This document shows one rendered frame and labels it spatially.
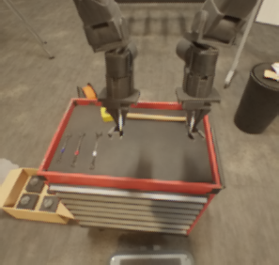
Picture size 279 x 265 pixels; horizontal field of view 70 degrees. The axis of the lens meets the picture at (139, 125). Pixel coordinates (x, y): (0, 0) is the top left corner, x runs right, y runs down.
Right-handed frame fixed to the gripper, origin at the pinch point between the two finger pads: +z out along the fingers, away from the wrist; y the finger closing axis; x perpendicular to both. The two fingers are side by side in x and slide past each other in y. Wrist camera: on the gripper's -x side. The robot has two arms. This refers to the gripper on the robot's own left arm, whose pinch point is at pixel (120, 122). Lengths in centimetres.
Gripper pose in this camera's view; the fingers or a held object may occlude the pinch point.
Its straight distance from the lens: 57.6
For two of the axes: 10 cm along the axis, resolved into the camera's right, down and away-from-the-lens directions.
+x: -1.4, 5.9, -7.9
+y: -9.9, -1.0, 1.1
